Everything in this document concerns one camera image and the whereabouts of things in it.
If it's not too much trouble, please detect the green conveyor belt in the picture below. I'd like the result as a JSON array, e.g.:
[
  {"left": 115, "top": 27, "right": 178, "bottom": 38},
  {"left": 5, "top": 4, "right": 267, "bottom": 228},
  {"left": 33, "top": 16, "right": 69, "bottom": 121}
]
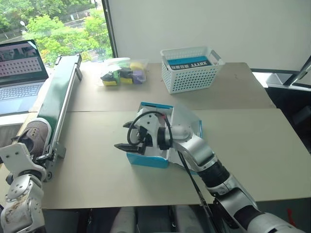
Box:
[{"left": 28, "top": 53, "right": 84, "bottom": 183}]

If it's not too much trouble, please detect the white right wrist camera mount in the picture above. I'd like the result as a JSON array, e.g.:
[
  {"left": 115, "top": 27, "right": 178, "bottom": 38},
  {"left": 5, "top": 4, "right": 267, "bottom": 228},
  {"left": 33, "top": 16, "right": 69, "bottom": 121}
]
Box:
[{"left": 133, "top": 112, "right": 171, "bottom": 149}]

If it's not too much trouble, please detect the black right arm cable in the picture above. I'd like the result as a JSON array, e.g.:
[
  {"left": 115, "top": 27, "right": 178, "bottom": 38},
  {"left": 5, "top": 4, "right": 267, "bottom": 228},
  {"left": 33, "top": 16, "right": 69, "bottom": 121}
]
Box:
[{"left": 126, "top": 111, "right": 219, "bottom": 233}]

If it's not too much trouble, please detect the black toy piece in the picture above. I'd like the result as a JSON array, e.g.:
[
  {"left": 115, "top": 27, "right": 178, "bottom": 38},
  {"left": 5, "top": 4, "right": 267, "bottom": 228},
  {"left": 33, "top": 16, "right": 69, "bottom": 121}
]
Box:
[{"left": 100, "top": 71, "right": 115, "bottom": 82}]

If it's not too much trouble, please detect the silver open laptop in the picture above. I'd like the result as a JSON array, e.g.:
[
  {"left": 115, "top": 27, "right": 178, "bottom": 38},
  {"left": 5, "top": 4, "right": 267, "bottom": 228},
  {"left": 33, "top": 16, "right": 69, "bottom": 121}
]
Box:
[{"left": 0, "top": 39, "right": 51, "bottom": 116}]

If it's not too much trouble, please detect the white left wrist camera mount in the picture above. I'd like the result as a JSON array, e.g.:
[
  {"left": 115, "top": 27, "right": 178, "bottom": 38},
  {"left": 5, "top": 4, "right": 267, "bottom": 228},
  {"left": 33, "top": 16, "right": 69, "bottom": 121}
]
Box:
[{"left": 0, "top": 142, "right": 47, "bottom": 178}]

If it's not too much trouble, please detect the white perforated plastic basket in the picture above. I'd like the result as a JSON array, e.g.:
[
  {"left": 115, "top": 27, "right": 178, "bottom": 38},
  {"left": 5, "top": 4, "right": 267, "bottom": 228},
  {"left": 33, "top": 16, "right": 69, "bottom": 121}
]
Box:
[{"left": 160, "top": 46, "right": 225, "bottom": 95}]

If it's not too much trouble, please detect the grey side desk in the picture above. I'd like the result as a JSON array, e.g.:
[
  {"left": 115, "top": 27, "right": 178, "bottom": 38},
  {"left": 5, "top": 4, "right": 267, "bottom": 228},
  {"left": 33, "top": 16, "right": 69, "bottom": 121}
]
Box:
[{"left": 251, "top": 68, "right": 311, "bottom": 88}]

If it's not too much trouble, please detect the silver metal pole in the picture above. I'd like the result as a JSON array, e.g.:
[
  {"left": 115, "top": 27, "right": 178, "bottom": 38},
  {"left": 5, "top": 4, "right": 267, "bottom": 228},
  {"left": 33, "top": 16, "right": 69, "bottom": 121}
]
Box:
[{"left": 282, "top": 57, "right": 311, "bottom": 86}]

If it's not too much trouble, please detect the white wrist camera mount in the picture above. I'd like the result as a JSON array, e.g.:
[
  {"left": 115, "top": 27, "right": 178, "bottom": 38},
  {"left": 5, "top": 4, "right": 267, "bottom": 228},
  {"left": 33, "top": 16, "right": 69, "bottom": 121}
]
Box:
[
  {"left": 133, "top": 112, "right": 171, "bottom": 149},
  {"left": 0, "top": 142, "right": 47, "bottom": 178}
]

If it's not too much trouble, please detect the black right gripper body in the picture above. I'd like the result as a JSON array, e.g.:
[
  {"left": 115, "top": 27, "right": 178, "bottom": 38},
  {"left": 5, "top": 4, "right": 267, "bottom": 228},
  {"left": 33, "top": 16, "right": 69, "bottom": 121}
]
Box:
[{"left": 135, "top": 126, "right": 160, "bottom": 155}]

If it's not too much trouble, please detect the brown suede shoe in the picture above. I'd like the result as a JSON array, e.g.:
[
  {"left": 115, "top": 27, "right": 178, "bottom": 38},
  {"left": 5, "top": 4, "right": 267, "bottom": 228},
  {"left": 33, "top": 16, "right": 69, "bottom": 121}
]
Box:
[{"left": 17, "top": 117, "right": 52, "bottom": 159}]

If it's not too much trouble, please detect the blue box with print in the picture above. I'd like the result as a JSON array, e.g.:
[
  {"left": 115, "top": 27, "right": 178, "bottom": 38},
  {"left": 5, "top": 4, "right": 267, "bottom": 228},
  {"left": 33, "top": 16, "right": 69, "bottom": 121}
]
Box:
[{"left": 166, "top": 56, "right": 215, "bottom": 71}]

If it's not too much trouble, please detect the red tag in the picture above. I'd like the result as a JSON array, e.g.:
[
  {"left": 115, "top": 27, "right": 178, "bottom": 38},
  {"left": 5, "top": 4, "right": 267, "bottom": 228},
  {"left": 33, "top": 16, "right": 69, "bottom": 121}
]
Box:
[{"left": 287, "top": 208, "right": 296, "bottom": 228}]

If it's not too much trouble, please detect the purple toy block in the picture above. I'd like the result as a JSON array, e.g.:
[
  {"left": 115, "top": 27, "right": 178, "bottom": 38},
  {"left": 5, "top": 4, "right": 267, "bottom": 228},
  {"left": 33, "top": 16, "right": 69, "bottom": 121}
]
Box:
[{"left": 132, "top": 69, "right": 147, "bottom": 84}]

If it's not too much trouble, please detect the black window frame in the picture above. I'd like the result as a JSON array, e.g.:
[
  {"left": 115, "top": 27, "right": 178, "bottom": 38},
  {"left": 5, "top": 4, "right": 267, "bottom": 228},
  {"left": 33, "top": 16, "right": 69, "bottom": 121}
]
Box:
[{"left": 101, "top": 0, "right": 119, "bottom": 59}]

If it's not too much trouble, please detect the black chair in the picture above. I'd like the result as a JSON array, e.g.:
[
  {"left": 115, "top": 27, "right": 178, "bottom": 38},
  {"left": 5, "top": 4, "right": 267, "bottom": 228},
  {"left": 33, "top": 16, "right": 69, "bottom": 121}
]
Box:
[{"left": 265, "top": 85, "right": 311, "bottom": 154}]

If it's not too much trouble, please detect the blue and white shoebox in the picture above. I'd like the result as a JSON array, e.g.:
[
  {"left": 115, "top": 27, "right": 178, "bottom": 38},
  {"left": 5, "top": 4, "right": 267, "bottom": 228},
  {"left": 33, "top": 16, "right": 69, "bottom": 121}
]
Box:
[{"left": 125, "top": 101, "right": 203, "bottom": 175}]

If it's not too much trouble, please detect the clear plastic bag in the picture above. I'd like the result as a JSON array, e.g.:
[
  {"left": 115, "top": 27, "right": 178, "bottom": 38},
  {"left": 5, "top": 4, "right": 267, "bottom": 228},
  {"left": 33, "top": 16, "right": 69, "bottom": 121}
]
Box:
[{"left": 97, "top": 57, "right": 150, "bottom": 88}]

